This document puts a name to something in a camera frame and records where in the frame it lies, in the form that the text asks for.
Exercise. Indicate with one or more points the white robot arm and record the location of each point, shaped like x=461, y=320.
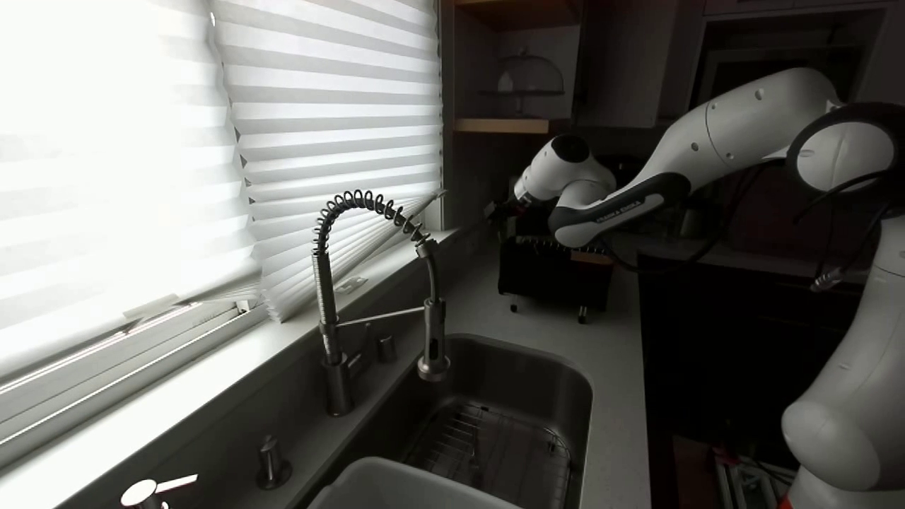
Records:
x=847, y=429

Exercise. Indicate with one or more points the black cutlery drying rack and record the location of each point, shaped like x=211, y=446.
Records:
x=540, y=269

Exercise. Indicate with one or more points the steel kitchen sink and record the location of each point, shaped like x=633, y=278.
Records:
x=499, y=376

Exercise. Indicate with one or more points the white plastic wash basin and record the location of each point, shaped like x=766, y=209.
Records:
x=387, y=486

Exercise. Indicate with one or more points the chrome soap dispenser pump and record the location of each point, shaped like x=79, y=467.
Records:
x=273, y=467

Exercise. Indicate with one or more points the white window blinds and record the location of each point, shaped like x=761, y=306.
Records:
x=153, y=151

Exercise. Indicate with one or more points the wire cake dome on shelf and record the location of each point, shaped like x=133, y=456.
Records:
x=527, y=79

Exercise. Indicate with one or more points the wire sink bottom grid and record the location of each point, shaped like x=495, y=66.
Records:
x=495, y=452

